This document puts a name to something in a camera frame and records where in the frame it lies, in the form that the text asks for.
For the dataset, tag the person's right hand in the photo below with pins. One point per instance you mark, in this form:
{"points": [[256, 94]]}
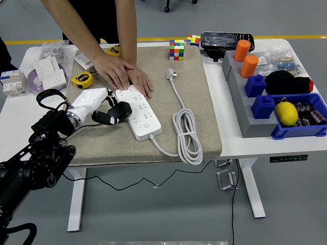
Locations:
{"points": [[113, 71]]}

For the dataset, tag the black chair base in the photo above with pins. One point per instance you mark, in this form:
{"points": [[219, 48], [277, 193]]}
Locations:
{"points": [[166, 9]]}

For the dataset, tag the yellow lemon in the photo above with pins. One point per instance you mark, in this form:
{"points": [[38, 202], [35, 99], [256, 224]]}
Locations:
{"points": [[286, 114]]}

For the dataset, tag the black table control panel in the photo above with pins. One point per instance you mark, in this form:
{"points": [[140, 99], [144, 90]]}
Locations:
{"points": [[288, 158]]}

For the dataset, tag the person's left hand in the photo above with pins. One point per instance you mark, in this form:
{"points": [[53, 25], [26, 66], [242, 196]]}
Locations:
{"points": [[142, 84]]}

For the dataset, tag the black plug adapter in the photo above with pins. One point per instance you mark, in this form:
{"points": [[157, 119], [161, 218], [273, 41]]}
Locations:
{"points": [[122, 110]]}

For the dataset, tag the grey-brown mat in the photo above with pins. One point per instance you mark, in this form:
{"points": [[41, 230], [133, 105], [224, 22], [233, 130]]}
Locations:
{"points": [[122, 148]]}

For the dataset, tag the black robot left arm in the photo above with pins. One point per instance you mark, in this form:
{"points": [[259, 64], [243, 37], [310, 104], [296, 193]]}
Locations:
{"points": [[43, 153]]}

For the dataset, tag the white wall switch panel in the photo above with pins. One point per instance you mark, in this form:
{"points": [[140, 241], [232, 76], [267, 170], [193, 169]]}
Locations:
{"points": [[84, 58]]}

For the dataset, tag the person's right forearm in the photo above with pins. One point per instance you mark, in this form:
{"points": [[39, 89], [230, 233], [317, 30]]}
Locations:
{"points": [[74, 28]]}

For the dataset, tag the metal bracket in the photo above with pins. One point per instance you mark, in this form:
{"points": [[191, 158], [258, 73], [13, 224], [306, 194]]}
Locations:
{"points": [[227, 180], [223, 163]]}

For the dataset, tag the person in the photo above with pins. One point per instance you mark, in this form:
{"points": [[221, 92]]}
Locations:
{"points": [[3, 56], [102, 15]]}

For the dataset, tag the blue plastic block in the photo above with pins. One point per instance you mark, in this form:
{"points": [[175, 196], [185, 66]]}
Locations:
{"points": [[263, 107], [255, 86]]}

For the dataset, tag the person's left forearm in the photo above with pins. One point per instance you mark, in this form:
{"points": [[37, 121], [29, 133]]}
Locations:
{"points": [[126, 33]]}

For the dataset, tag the clear bag white parts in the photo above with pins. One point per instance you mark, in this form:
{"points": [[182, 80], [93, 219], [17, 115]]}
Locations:
{"points": [[265, 63]]}

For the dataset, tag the dark electronic parts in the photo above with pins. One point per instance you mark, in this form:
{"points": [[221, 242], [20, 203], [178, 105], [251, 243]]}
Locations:
{"points": [[310, 113]]}

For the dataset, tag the white blank panel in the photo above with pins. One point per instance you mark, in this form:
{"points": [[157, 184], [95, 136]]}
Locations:
{"points": [[47, 65]]}

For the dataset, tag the blue plastic bin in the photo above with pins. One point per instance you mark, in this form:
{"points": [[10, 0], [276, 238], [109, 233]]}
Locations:
{"points": [[301, 131]]}

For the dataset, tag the colourful puzzle cube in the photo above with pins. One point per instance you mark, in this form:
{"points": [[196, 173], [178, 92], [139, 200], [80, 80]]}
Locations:
{"points": [[176, 50], [193, 40]]}

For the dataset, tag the white power strip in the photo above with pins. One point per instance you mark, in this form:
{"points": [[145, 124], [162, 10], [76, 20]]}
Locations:
{"points": [[146, 127]]}

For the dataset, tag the white circuit breaker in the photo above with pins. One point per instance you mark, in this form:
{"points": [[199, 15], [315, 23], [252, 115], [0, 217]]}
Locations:
{"points": [[12, 83]]}

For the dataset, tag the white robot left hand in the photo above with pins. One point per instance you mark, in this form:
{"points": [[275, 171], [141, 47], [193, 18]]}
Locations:
{"points": [[89, 100]]}

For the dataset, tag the yellow tape measure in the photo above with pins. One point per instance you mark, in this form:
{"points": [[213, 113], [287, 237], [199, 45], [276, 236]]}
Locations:
{"points": [[82, 80], [114, 50]]}

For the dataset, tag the black fabric item red tip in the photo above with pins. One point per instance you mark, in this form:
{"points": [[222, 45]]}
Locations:
{"points": [[283, 83]]}

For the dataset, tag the white three-pin plug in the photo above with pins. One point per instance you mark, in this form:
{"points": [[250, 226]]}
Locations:
{"points": [[170, 74]]}

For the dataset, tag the grey stepped block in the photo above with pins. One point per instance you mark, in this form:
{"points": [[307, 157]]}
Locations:
{"points": [[245, 120]]}

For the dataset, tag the black film-wrapped box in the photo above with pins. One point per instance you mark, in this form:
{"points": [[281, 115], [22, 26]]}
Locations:
{"points": [[219, 40]]}

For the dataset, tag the purple bowl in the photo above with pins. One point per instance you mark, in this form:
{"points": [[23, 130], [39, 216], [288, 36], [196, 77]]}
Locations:
{"points": [[33, 88]]}

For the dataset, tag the orange cylinder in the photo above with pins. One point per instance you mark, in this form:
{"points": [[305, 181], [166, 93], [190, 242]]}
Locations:
{"points": [[249, 67], [242, 51]]}

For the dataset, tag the clear bag blue parts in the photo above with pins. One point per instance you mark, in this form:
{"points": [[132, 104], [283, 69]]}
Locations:
{"points": [[287, 63]]}

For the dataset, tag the white wall socket panel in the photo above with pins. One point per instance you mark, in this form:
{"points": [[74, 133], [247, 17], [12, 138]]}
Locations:
{"points": [[54, 79]]}

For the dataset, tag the clear bag metal screws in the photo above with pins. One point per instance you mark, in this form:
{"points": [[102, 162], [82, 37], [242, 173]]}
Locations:
{"points": [[55, 52]]}

